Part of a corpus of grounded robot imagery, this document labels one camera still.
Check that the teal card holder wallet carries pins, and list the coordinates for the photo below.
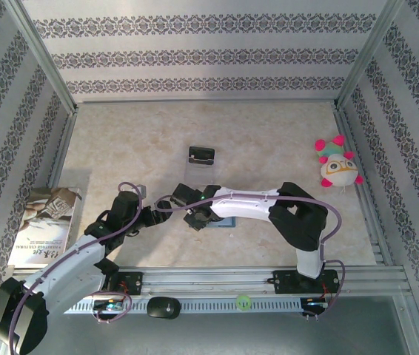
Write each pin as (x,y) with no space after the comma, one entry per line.
(226,223)

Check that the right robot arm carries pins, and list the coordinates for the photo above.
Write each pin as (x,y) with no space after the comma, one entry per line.
(298,218)

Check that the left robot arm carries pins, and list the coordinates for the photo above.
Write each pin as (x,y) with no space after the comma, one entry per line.
(69,270)

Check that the clear acrylic card stand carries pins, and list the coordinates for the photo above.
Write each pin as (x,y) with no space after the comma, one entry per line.
(198,175)

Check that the paperback book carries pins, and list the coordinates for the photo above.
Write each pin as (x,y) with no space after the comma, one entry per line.
(46,222)

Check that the black computer mouse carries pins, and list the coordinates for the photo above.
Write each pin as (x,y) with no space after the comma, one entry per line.
(163,308)

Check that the left circuit board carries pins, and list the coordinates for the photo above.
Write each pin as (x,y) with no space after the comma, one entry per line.
(109,306)

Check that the circuit board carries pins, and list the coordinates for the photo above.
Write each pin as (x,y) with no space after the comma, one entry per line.
(109,306)
(315,304)

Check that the grey metal sheet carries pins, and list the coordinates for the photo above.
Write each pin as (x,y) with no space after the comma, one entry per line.
(231,336)

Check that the right circuit board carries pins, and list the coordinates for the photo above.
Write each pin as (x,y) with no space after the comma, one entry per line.
(315,304)

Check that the plush toy with glasses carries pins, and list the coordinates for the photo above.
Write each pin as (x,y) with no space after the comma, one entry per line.
(339,170)

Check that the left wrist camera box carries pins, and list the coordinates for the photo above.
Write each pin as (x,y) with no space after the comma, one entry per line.
(141,189)

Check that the aluminium mounting rail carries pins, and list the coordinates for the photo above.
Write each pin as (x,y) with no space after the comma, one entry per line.
(213,277)

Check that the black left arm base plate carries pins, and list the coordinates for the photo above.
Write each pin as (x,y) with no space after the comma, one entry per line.
(131,277)

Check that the aluminium side rail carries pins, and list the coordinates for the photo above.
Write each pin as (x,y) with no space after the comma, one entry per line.
(344,125)
(62,148)

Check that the aluminium back rail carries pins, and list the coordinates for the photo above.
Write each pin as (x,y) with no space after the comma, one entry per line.
(206,100)

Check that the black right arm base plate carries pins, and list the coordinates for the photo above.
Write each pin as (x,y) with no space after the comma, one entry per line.
(283,284)

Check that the aluminium frame post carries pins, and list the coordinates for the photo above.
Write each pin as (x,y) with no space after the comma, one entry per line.
(368,55)
(47,63)

